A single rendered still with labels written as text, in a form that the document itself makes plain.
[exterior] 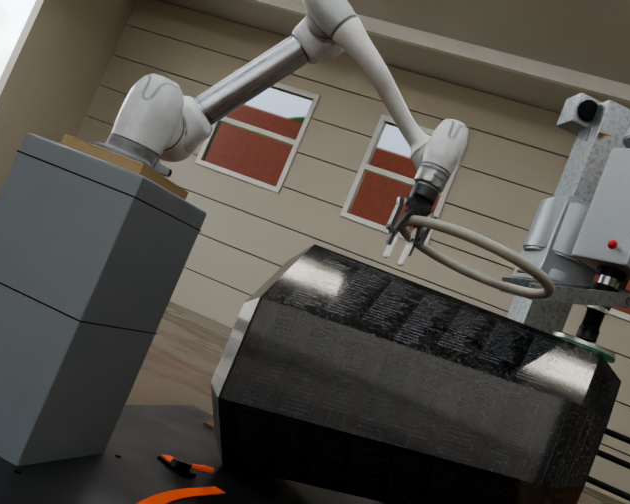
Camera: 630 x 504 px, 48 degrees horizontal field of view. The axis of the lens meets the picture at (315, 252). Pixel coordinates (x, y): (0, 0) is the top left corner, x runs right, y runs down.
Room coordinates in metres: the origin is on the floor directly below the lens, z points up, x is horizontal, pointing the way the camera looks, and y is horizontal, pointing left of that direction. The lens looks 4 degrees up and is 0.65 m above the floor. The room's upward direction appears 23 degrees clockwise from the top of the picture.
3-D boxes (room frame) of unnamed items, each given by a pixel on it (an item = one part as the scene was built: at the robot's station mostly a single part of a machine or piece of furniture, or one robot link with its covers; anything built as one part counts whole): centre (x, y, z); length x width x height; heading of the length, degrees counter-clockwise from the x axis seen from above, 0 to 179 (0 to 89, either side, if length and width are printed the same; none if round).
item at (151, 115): (2.07, 0.60, 1.00); 0.18 x 0.16 x 0.22; 174
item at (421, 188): (2.00, -0.22, 1.05); 0.08 x 0.07 x 0.09; 109
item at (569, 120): (3.31, -0.92, 2.00); 0.20 x 0.18 x 0.15; 159
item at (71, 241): (2.06, 0.60, 0.40); 0.50 x 0.50 x 0.80; 71
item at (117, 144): (2.05, 0.58, 0.86); 0.22 x 0.18 x 0.06; 82
